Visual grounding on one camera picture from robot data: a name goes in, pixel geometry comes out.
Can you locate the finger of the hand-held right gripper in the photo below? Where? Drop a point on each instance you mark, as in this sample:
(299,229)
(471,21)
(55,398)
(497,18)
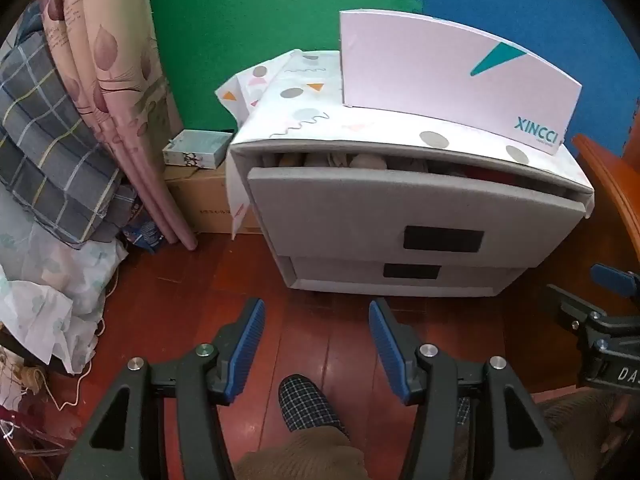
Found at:
(567,305)
(612,280)

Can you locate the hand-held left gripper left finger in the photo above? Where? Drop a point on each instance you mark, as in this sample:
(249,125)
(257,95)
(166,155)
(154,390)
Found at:
(247,345)

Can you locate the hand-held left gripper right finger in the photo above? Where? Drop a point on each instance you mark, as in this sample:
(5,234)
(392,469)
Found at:
(387,347)

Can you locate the grey-front wooden drawer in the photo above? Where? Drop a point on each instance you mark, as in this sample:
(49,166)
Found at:
(325,210)

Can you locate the pink cardboard box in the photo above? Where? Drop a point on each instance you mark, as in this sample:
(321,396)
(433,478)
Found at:
(425,75)

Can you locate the grey lower drawer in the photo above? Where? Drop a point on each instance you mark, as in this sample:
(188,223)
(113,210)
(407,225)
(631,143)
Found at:
(340,272)

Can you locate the person's right hand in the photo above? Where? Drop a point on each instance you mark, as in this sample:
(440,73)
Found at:
(617,415)

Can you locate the plaid slipper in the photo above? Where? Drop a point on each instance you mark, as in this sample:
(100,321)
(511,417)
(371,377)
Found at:
(310,405)
(465,415)

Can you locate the grey nightstand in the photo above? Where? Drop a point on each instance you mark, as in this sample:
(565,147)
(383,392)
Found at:
(380,240)

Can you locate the blue plastic packet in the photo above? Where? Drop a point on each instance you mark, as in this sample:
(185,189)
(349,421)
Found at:
(145,235)

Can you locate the brown cardboard box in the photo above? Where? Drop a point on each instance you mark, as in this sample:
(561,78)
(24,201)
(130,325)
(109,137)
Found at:
(205,200)

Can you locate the white floral cloth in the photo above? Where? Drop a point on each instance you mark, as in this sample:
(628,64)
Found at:
(60,280)

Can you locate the small pale blue box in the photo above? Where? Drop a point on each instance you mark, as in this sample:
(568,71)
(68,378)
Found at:
(197,145)

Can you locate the beige woven cloth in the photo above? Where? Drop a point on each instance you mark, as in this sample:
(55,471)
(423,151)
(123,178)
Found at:
(20,375)

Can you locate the white patterned cover cloth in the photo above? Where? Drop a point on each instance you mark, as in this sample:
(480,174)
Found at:
(310,105)

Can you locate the blue foam mat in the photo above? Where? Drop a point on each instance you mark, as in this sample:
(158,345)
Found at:
(550,10)

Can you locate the blue plaid blanket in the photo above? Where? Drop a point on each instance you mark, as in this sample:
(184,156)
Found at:
(45,135)

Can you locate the pink leaf-print curtain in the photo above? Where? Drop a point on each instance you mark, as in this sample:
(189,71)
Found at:
(110,60)

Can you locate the green foam mat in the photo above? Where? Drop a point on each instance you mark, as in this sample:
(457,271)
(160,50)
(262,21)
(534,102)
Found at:
(250,10)

